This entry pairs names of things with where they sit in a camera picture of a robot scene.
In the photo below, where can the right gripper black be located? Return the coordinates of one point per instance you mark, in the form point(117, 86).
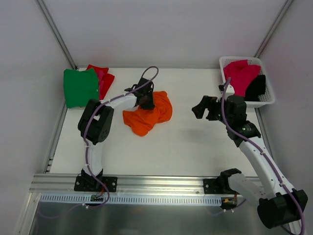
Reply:
point(212, 109)

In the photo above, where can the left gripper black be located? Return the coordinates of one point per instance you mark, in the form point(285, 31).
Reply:
point(148, 102)

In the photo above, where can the orange t shirt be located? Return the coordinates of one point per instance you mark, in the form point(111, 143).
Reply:
point(143, 121)

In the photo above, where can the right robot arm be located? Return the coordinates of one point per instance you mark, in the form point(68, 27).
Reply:
point(277, 201)

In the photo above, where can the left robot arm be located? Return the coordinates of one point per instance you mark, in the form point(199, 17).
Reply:
point(95, 122)

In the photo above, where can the red folded t shirt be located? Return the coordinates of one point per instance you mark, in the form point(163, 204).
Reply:
point(108, 78)

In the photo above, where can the magenta t shirt in basket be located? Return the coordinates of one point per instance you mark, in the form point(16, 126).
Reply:
point(242, 74)

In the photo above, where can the black t shirt in basket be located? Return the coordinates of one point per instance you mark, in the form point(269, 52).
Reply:
point(256, 88)

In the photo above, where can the pink folded t shirt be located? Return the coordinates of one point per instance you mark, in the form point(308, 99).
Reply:
point(100, 75)

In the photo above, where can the white plastic basket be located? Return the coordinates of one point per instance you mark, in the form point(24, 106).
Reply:
point(266, 99)

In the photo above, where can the green folded t shirt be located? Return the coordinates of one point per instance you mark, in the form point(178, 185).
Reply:
point(80, 87)

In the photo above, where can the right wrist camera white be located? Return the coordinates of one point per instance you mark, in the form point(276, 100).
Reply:
point(228, 91)

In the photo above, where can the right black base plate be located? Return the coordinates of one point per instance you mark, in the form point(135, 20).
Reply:
point(216, 186)

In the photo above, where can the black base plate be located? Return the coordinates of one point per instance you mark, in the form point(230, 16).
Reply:
point(89, 184)
point(216, 186)

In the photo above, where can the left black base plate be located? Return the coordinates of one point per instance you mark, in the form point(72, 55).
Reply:
point(89, 184)

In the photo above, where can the aluminium mounting rail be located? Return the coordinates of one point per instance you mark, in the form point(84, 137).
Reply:
point(127, 184)

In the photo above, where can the white slotted cable duct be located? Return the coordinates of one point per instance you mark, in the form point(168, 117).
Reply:
point(132, 199)

